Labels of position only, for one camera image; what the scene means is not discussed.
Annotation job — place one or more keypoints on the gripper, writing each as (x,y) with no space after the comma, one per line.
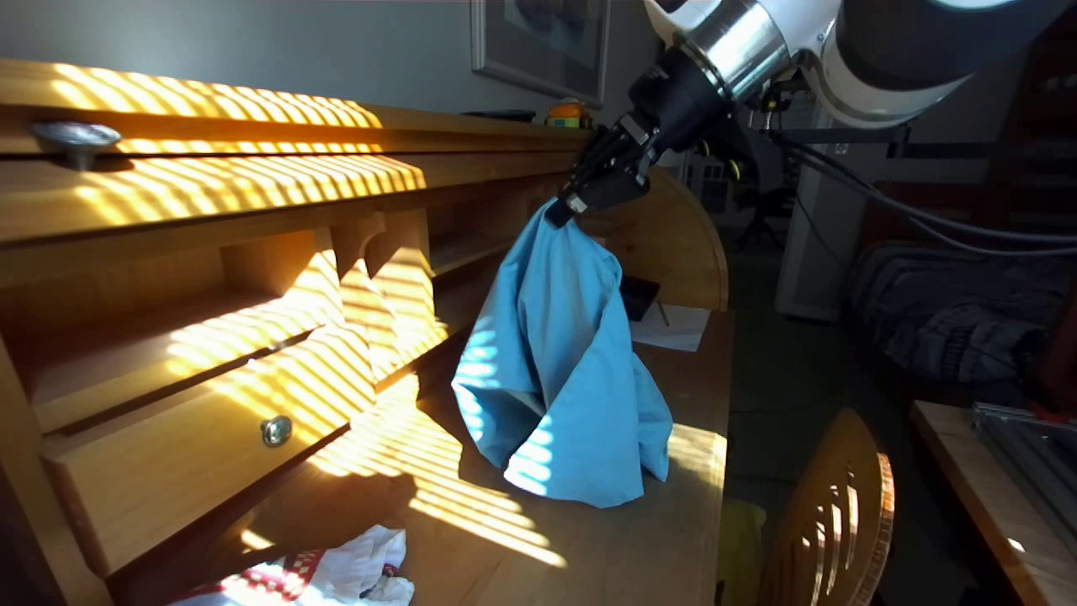
(677,97)

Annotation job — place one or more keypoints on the blue cloth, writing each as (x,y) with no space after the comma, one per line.
(559,362)

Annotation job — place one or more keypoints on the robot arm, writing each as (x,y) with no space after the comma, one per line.
(875,59)

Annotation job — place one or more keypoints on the white and red cloth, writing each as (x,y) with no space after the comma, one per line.
(336,576)

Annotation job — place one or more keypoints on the orange and yellow toy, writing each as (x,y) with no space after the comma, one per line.
(565,114)

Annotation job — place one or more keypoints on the dark shallow dish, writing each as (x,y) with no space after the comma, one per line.
(501,115)

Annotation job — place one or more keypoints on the black flat device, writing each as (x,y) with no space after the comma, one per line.
(639,296)

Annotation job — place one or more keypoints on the framed picture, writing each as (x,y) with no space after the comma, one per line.
(547,42)

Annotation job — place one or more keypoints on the white paper sheet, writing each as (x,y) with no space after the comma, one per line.
(677,328)

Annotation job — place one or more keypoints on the white cabinet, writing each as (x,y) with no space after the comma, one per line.
(809,227)

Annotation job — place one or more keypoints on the striped blanket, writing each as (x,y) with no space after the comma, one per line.
(951,311)

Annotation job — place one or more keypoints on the yellow bag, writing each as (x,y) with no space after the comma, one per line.
(740,547)

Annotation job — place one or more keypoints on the wooden chair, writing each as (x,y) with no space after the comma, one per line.
(829,522)

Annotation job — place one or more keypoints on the silver drawer knob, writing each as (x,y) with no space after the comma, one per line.
(276,430)

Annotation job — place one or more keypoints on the wooden table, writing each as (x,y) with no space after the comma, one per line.
(984,497)

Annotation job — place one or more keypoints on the wooden drawer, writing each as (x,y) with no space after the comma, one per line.
(193,454)

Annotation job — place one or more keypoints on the silver roll-top knob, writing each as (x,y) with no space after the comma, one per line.
(76,136)

